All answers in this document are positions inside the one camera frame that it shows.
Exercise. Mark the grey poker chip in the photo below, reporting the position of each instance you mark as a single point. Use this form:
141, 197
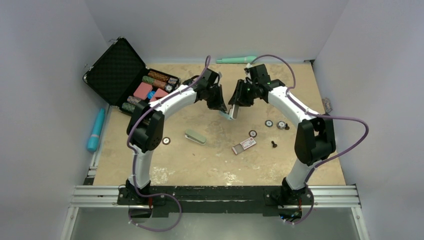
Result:
268, 123

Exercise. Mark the brown poker chip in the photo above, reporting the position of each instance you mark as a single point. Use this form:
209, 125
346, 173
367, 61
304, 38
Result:
166, 140

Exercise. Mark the green stapler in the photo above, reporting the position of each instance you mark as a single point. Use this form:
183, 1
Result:
195, 136

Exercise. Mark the light blue stapler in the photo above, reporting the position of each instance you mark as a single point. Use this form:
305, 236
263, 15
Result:
228, 114

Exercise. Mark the poker chip near box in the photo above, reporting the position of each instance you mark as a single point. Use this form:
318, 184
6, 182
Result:
252, 134

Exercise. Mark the pink card deck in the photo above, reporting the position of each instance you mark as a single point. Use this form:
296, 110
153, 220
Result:
142, 91

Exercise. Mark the teal green handheld massager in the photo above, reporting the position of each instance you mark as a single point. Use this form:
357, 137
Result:
236, 60

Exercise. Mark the red white staple box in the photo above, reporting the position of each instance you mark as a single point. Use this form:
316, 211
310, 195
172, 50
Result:
244, 145

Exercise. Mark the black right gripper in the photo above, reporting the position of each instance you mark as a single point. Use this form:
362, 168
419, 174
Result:
238, 98

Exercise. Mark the aluminium frame rail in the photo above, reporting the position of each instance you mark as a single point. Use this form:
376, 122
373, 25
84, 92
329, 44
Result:
324, 196

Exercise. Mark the small black screw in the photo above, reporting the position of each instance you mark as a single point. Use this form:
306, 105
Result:
274, 144

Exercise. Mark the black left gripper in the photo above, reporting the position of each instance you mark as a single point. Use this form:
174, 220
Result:
219, 104

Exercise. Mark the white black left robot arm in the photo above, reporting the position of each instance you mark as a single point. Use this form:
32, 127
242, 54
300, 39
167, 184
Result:
146, 127

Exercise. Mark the red triangle card deck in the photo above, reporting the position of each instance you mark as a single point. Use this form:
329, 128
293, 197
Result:
158, 94

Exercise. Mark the silver poker chip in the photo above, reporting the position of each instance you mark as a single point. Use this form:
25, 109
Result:
281, 125

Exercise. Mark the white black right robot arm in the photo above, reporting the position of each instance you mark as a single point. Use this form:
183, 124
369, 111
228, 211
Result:
315, 136

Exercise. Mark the blue handheld massager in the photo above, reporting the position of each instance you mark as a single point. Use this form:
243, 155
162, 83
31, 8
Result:
94, 139

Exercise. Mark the black poker chip case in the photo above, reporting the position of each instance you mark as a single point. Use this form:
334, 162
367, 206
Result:
120, 71

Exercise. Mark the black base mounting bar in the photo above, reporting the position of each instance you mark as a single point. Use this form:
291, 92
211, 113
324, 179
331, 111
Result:
213, 200

